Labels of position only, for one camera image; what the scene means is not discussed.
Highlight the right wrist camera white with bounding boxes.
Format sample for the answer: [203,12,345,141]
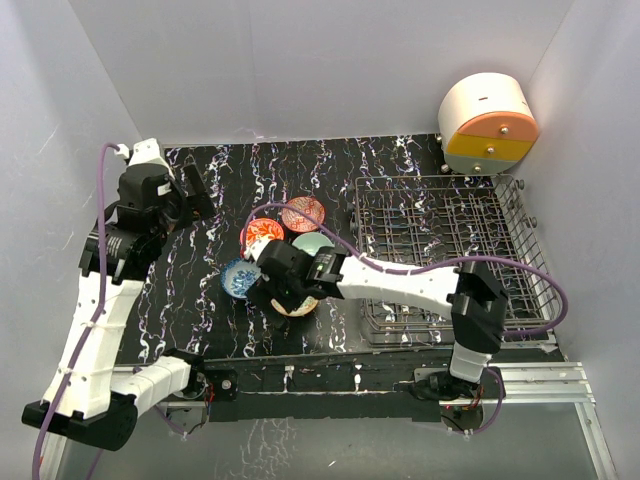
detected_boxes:
[242,237,272,263]

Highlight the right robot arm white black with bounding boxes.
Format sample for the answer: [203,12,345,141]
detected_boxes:
[243,239,508,400]

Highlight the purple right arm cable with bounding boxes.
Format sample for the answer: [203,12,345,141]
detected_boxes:
[244,202,571,436]

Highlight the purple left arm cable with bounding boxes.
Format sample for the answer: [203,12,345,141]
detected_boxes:
[30,142,132,480]

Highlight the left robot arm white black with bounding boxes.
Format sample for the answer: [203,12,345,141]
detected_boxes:
[22,164,214,451]

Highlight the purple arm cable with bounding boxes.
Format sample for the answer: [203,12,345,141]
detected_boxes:
[244,202,571,436]
[30,142,132,480]

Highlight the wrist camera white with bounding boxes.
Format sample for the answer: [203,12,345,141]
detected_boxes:
[242,237,272,263]
[115,138,169,169]

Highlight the teal dotted pattern bowl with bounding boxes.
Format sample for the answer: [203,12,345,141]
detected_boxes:
[292,231,334,257]

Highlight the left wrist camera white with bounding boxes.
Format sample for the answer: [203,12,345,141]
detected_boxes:
[115,138,169,169]

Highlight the blue white pattern bowl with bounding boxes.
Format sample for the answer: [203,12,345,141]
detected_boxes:
[221,258,261,300]

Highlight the white bowl orange leaves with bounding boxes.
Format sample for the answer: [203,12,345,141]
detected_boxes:
[270,293,320,319]

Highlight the grey wire dish rack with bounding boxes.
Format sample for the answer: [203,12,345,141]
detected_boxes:
[347,174,561,347]

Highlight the aluminium rail frame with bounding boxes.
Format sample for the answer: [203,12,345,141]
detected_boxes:
[33,359,617,479]

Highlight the round pastel drawer cabinet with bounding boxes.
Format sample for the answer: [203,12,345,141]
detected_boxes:
[438,72,539,175]

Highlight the red geometric pattern bowl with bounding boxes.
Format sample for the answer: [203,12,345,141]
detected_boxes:
[281,196,326,234]

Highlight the orange floral pattern bowl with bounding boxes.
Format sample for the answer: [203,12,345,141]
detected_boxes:
[240,218,285,251]

